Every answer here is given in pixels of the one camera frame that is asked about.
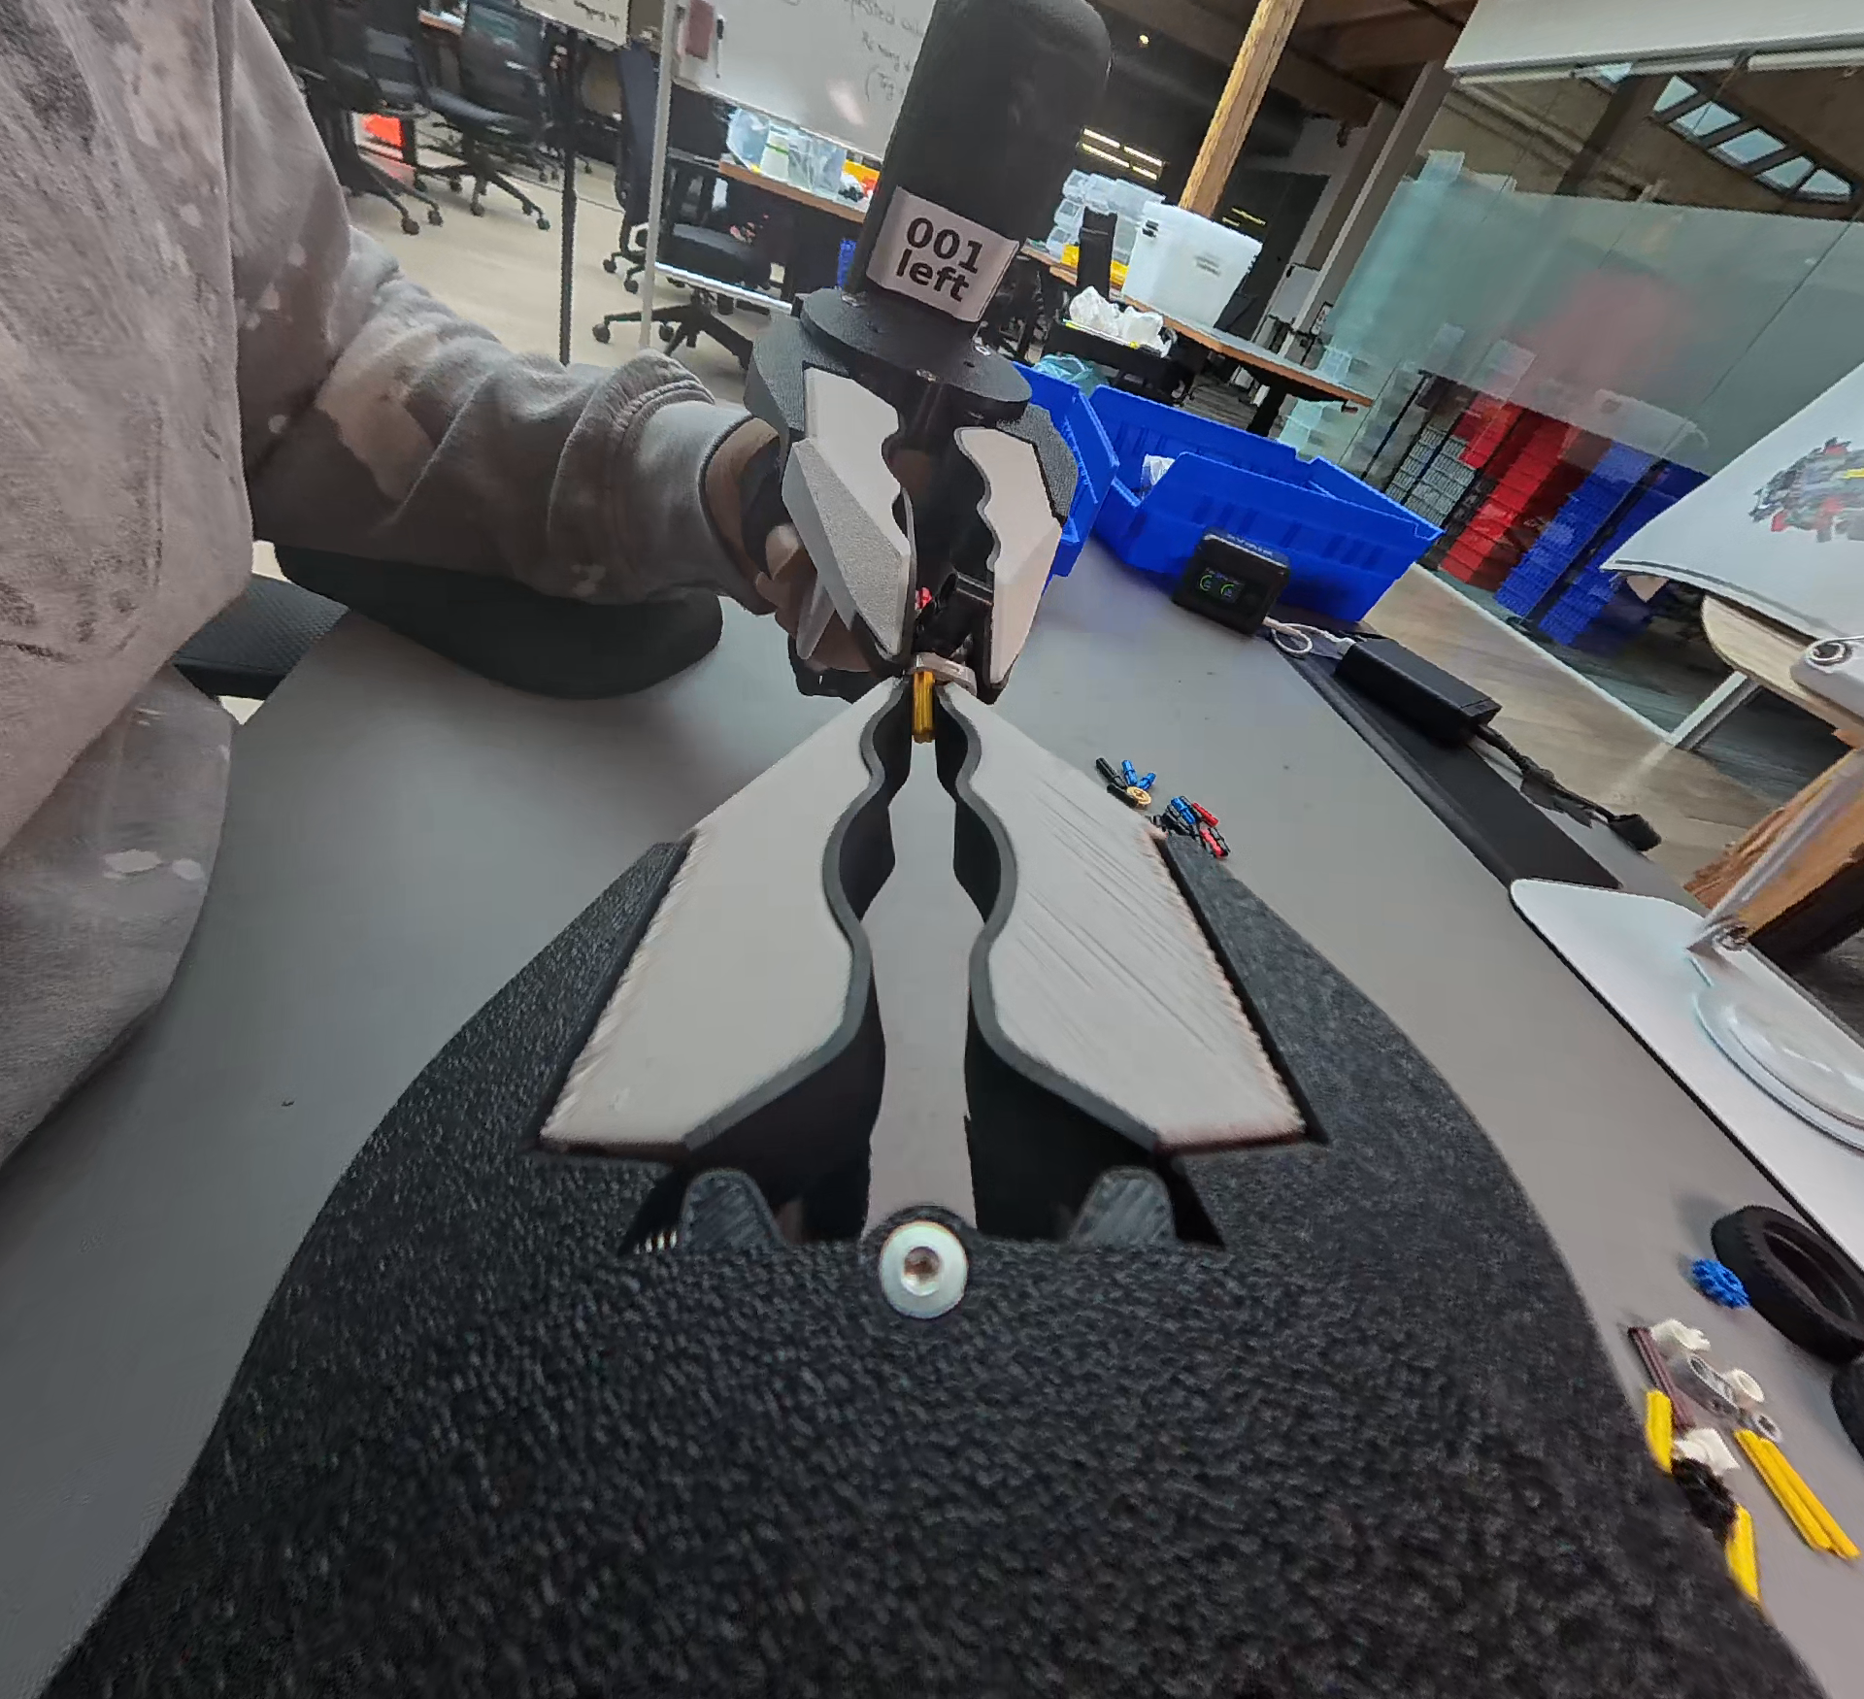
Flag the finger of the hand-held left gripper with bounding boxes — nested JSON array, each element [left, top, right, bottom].
[[952, 424, 1063, 702], [783, 366, 922, 675]]

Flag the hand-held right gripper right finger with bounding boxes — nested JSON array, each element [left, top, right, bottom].
[[938, 689, 1306, 1154]]

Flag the small grey toy brick assembly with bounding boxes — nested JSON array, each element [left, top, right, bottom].
[[904, 569, 998, 696]]

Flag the person's left forearm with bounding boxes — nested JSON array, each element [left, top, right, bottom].
[[240, 229, 759, 609]]

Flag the black office chair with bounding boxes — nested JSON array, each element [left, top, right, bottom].
[[594, 46, 795, 368], [421, 0, 562, 231], [325, 0, 445, 237], [170, 575, 347, 702]]

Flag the wooden top table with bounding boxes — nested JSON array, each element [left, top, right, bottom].
[[713, 159, 874, 303], [1018, 249, 1378, 434]]

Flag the brown toy axle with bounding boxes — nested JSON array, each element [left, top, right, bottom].
[[1626, 1323, 1698, 1431]]

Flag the stack of clear storage boxes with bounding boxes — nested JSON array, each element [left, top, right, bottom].
[[1048, 169, 1264, 328]]

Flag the long blue plastic bin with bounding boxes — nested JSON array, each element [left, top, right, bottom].
[[1083, 386, 1443, 583]]

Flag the grey desk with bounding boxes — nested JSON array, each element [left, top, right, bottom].
[[0, 533, 1864, 1699]]

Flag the wooden pillar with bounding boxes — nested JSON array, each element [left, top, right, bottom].
[[1175, 0, 1362, 219]]

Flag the white book stand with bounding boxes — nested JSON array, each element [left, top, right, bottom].
[[1509, 629, 1864, 1271]]

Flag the black power adapter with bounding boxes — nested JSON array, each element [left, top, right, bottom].
[[1332, 637, 1501, 746]]

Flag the white plastic bags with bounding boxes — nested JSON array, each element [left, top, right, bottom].
[[1065, 287, 1173, 354]]

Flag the person's left hand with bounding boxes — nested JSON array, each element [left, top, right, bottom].
[[701, 418, 874, 702]]

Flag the stacks of coloured storage bins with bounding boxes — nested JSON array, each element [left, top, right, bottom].
[[1368, 366, 1712, 653]]

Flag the black stand pole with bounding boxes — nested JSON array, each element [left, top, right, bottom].
[[552, 40, 580, 368]]

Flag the black charger with green display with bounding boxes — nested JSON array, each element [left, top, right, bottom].
[[1173, 531, 1292, 635]]

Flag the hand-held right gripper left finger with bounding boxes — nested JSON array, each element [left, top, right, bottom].
[[540, 685, 910, 1158]]

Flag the black adapter cable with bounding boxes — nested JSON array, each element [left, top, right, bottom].
[[1469, 724, 1664, 854]]

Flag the pile of small connector pins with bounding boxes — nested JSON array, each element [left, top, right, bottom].
[[1093, 756, 1231, 860]]

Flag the instruction booklet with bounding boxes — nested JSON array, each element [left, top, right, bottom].
[[1601, 360, 1864, 645]]

